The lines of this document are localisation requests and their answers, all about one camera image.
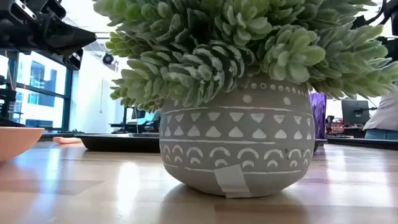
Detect white tape piece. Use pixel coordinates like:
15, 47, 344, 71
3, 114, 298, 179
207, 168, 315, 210
213, 164, 252, 199

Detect background desk clutter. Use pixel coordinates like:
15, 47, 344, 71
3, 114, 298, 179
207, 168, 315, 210
325, 114, 346, 135

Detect green plant in grey pot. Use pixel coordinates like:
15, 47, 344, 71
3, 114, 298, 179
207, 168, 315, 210
92, 0, 398, 199

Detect black computer monitor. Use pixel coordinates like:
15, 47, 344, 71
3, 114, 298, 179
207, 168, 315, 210
341, 99, 371, 126

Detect orange plate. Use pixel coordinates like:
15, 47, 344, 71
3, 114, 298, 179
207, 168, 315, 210
0, 126, 45, 162

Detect person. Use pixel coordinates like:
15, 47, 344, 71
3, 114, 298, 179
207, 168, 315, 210
363, 88, 398, 141

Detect black background equipment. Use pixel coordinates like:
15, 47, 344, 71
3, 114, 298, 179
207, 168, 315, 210
0, 75, 26, 128

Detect black background workstation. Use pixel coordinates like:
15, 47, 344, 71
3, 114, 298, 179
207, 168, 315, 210
109, 105, 161, 134

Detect wooden-handled utensils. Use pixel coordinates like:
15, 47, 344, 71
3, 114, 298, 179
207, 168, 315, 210
52, 136, 83, 145

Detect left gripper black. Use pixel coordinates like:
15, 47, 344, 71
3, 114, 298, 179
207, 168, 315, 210
0, 0, 98, 70

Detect purple faceted plastic cup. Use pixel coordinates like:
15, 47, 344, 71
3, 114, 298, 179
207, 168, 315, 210
308, 91, 328, 140

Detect black plastic tray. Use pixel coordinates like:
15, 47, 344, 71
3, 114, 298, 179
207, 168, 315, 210
74, 133, 329, 154

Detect dark window frame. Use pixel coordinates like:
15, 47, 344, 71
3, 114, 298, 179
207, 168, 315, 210
0, 51, 75, 132

